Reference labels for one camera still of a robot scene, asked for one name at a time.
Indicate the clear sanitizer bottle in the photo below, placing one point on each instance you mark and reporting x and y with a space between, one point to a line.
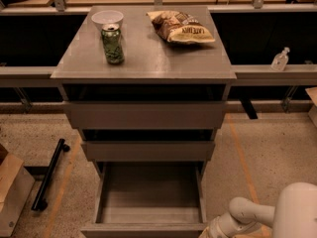
280 60

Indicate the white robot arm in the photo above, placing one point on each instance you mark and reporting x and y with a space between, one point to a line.
293 216

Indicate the white bowl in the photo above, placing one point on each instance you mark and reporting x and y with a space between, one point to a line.
107 17

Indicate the cardboard box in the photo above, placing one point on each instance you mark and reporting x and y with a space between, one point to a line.
15 186

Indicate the black metal bar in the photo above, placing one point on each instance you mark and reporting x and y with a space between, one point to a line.
40 203

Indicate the grey bottom drawer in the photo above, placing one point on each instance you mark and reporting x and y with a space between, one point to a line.
148 200

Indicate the grey drawer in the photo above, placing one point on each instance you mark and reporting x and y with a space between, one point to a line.
148 151
144 115
148 200

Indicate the green soda can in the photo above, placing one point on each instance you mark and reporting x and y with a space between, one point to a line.
111 38

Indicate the grey top drawer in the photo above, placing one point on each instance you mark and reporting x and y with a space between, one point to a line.
144 115

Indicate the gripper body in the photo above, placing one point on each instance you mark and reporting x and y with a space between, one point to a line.
207 232

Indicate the grey drawer cabinet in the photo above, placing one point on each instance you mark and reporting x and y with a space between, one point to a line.
153 71

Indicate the grey middle drawer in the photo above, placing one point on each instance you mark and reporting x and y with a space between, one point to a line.
148 151

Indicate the brown chip bag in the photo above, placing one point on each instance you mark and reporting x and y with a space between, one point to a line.
179 27

